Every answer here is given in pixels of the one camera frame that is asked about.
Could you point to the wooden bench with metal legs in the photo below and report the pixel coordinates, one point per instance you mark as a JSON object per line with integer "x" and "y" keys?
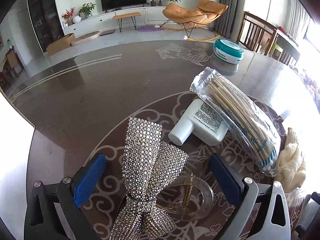
{"x": 126, "y": 15}

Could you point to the red flower arrangement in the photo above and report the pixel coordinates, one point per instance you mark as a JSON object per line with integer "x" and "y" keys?
{"x": 68, "y": 13}

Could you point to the dark wooden slatted chair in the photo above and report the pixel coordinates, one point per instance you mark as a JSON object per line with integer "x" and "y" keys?
{"x": 257, "y": 37}

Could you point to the dark glass display cabinet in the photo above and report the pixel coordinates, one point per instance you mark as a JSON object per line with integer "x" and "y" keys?
{"x": 45, "y": 12}

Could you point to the white plastic bottle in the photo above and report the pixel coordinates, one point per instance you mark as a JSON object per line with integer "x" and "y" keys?
{"x": 200, "y": 125}

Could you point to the orange rocking chair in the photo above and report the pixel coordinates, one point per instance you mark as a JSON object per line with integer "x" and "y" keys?
{"x": 185, "y": 13}

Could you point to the purple floor mat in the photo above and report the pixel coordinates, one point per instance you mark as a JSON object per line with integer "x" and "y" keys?
{"x": 150, "y": 28}

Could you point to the dark small floor mat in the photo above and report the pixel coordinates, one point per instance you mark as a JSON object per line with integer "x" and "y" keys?
{"x": 107, "y": 32}

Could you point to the rhinestone bow hair clip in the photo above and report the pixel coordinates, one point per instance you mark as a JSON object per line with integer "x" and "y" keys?
{"x": 142, "y": 155}

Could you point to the white low media cabinet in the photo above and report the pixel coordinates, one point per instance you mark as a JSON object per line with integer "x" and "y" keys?
{"x": 100, "y": 17}

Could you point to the bushy green potted plant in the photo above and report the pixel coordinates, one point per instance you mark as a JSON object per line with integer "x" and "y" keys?
{"x": 87, "y": 8}

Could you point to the cream knitted glove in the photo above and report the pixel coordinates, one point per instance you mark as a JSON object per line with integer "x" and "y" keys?
{"x": 290, "y": 160}

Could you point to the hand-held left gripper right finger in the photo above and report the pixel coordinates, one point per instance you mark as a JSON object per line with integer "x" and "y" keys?
{"x": 225, "y": 180}

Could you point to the grey curtain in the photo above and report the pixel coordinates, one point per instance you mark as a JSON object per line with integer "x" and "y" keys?
{"x": 227, "y": 7}

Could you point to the bag of wooden chopsticks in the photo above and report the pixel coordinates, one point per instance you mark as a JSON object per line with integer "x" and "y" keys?
{"x": 237, "y": 105}

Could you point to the beige pet bed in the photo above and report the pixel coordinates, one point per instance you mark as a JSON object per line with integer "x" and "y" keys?
{"x": 86, "y": 37}

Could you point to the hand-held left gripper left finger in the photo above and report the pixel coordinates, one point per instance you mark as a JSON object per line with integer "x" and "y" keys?
{"x": 88, "y": 177}

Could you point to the white cardboard container box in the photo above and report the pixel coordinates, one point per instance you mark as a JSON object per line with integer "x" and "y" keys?
{"x": 12, "y": 142}

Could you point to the teal round jar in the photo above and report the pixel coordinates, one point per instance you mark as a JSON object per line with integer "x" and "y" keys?
{"x": 227, "y": 48}

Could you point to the open cardboard box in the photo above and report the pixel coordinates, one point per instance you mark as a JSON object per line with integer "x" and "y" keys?
{"x": 60, "y": 43}

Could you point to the white round vase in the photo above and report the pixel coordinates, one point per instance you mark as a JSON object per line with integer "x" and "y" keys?
{"x": 77, "y": 19}

